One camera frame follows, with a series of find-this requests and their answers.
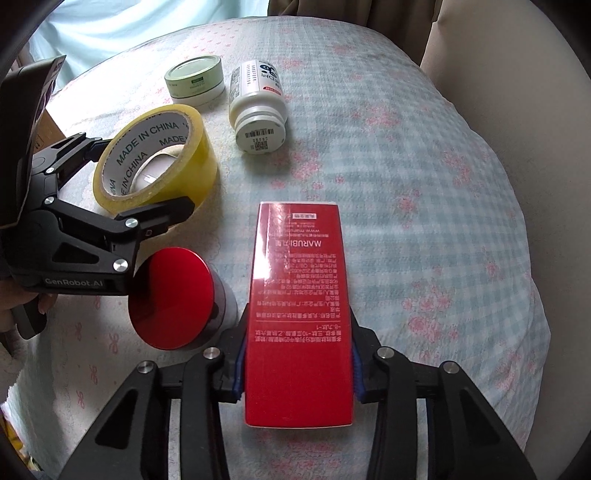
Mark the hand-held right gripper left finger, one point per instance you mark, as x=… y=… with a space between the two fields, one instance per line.
x=237 y=369

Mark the floral checked blanket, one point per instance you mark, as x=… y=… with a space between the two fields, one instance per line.
x=392 y=184

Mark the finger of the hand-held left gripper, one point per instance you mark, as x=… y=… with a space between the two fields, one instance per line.
x=74 y=146
x=157 y=213

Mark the jar with red lid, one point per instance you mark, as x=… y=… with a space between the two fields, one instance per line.
x=171 y=300

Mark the beige cushion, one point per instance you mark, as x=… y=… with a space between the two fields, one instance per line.
x=531 y=115

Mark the red printed box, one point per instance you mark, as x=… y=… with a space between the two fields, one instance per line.
x=300 y=323

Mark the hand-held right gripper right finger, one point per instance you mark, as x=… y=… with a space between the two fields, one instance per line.
x=357 y=369

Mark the white pill bottle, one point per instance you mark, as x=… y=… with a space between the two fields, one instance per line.
x=258 y=110

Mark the cardboard box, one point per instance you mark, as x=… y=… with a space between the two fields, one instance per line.
x=50 y=131

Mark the round tin with green lid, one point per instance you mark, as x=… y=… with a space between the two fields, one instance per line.
x=196 y=78

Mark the person's left hand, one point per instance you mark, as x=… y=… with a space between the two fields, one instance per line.
x=8 y=304

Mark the light blue curtain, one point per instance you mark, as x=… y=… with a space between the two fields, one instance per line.
x=138 y=23

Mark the yellow packing tape roll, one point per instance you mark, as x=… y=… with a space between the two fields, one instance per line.
x=184 y=152

